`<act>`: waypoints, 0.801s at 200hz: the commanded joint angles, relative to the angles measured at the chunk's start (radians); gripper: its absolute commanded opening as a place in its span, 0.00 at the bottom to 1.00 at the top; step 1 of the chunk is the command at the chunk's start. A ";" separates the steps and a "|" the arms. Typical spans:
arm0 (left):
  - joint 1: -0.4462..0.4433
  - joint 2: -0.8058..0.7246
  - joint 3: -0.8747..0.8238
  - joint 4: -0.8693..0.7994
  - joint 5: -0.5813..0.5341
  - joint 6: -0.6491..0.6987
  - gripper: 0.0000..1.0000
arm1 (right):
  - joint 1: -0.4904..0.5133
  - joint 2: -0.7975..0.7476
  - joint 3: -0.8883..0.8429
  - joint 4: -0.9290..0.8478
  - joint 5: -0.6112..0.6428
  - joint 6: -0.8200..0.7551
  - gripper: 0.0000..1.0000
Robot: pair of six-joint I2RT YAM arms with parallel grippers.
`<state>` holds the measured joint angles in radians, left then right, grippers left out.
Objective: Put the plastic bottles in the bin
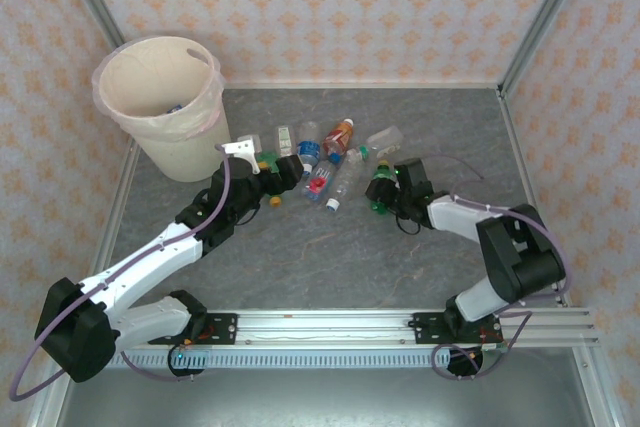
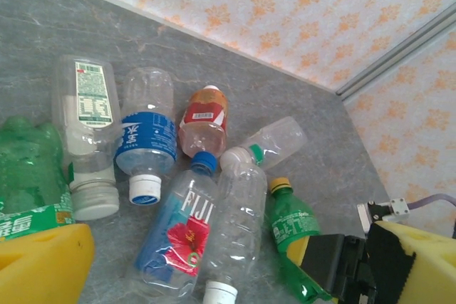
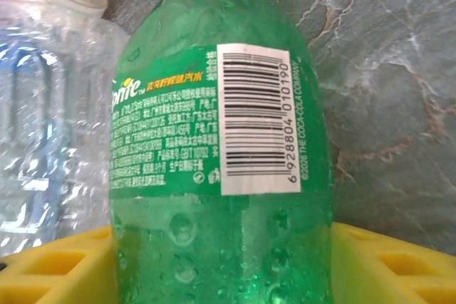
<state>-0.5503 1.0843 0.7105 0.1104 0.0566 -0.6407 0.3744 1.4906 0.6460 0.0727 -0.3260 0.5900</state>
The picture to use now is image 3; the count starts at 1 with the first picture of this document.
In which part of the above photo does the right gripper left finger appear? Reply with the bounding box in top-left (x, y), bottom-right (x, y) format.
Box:
top-left (0, 224), bottom-right (120, 304)

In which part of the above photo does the green Sprite plastic bottle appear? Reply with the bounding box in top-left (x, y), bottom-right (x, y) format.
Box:
top-left (106, 0), bottom-right (336, 304)

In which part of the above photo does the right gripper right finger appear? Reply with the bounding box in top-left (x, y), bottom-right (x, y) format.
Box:
top-left (329, 221), bottom-right (456, 304)

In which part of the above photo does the crushed clear bottle green cap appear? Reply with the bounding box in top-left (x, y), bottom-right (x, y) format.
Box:
top-left (0, 0), bottom-right (131, 258)

